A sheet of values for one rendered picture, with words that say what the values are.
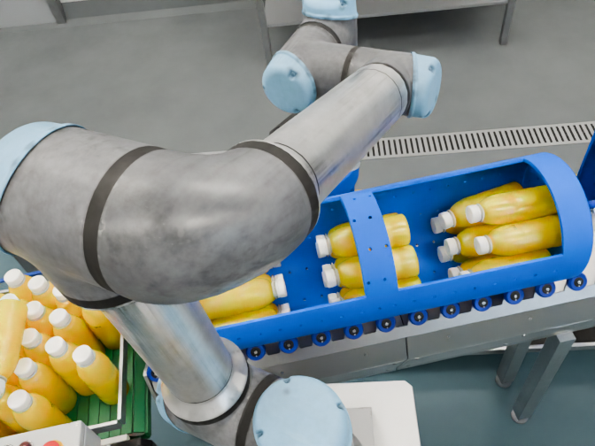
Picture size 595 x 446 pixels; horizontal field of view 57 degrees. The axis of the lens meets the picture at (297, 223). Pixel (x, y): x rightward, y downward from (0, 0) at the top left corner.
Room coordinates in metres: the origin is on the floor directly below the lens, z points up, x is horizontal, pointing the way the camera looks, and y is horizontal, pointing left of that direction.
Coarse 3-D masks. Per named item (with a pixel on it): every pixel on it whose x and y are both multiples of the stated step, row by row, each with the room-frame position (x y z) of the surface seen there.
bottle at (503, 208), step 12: (504, 192) 0.76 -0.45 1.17; (516, 192) 0.75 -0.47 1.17; (528, 192) 0.74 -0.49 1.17; (540, 192) 0.74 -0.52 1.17; (480, 204) 0.74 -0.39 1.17; (492, 204) 0.72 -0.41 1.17; (504, 204) 0.72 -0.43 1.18; (516, 204) 0.72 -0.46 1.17; (528, 204) 0.71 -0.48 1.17; (540, 204) 0.71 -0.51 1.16; (552, 204) 0.71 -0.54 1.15; (492, 216) 0.71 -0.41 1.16; (504, 216) 0.70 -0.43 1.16; (516, 216) 0.70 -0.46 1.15; (528, 216) 0.70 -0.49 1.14; (540, 216) 0.71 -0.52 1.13
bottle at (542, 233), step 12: (552, 216) 0.70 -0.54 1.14; (504, 228) 0.68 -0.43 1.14; (516, 228) 0.68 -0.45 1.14; (528, 228) 0.67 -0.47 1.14; (540, 228) 0.67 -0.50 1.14; (552, 228) 0.66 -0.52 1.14; (492, 240) 0.67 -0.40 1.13; (504, 240) 0.66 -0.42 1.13; (516, 240) 0.65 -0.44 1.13; (528, 240) 0.65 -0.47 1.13; (540, 240) 0.65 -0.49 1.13; (552, 240) 0.65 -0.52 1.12; (492, 252) 0.66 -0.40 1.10; (504, 252) 0.64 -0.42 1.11; (516, 252) 0.64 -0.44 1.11
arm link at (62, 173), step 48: (0, 144) 0.34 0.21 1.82; (48, 144) 0.33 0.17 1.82; (96, 144) 0.32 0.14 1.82; (144, 144) 0.32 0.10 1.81; (0, 192) 0.30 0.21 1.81; (48, 192) 0.29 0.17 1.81; (96, 192) 0.27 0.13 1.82; (0, 240) 0.29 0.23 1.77; (48, 240) 0.26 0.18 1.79; (96, 240) 0.25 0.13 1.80; (96, 288) 0.27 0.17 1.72; (144, 336) 0.28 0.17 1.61; (192, 336) 0.30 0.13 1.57; (192, 384) 0.29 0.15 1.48; (240, 384) 0.31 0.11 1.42; (192, 432) 0.28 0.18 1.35
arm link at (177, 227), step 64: (384, 64) 0.53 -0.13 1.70; (320, 128) 0.37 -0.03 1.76; (384, 128) 0.44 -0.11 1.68; (128, 192) 0.26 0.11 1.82; (192, 192) 0.26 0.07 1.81; (256, 192) 0.27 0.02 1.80; (320, 192) 0.31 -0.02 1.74; (128, 256) 0.23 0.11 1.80; (192, 256) 0.23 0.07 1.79; (256, 256) 0.24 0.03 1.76
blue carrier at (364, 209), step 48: (384, 192) 0.84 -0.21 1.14; (432, 192) 0.86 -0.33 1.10; (576, 192) 0.68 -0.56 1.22; (384, 240) 0.65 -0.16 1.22; (432, 240) 0.80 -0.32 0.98; (576, 240) 0.61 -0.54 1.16; (288, 288) 0.74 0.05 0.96; (336, 288) 0.72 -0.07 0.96; (384, 288) 0.58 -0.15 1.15; (432, 288) 0.58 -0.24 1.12; (480, 288) 0.58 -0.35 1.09; (240, 336) 0.55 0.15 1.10; (288, 336) 0.56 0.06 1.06
